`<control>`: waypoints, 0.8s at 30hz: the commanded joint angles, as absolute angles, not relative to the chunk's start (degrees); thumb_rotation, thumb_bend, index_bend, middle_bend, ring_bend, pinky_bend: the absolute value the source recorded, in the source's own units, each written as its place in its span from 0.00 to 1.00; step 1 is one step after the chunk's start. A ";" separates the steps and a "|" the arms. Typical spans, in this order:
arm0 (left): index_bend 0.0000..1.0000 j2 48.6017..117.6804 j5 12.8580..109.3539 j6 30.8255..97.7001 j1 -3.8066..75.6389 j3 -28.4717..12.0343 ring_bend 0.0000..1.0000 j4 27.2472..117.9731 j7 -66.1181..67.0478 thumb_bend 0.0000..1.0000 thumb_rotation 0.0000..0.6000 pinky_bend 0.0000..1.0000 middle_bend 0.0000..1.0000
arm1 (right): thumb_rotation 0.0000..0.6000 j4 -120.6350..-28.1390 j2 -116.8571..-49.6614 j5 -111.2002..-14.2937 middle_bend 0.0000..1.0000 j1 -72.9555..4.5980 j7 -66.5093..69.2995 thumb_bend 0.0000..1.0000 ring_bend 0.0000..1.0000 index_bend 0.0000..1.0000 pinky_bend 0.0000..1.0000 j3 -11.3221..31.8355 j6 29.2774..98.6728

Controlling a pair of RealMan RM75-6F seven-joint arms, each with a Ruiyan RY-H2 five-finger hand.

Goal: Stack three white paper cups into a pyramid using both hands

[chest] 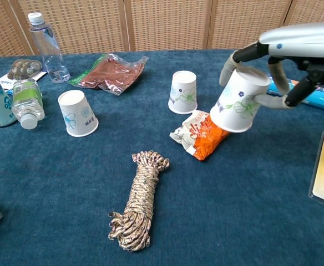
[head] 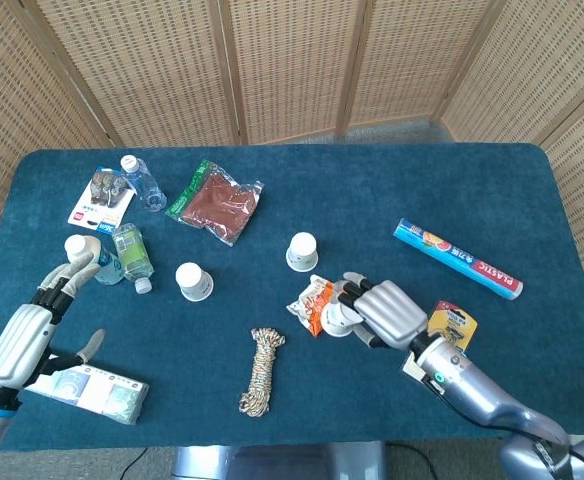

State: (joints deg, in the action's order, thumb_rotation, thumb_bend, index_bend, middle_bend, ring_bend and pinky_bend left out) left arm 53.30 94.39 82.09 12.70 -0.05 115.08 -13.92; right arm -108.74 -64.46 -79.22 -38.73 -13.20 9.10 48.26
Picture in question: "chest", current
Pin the white paper cup blue flower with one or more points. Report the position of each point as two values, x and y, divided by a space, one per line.
76 113

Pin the brown contents bag green header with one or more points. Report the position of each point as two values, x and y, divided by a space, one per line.
109 74

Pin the orange white snack packet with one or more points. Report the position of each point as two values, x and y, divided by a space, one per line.
203 138

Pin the bamboo folding screen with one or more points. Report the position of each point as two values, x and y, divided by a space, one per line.
167 22

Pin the white card of metal hooks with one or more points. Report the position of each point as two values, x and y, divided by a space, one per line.
23 67

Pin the blue carpet table cover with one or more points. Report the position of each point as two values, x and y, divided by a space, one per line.
67 180

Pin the white paper cup green flower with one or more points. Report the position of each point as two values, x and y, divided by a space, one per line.
182 91
234 110

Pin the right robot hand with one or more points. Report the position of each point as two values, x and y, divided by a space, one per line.
303 38

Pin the clear bottle green label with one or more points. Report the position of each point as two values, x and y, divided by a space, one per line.
27 99

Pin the clear water bottle blue label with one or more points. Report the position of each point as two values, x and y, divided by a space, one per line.
48 47

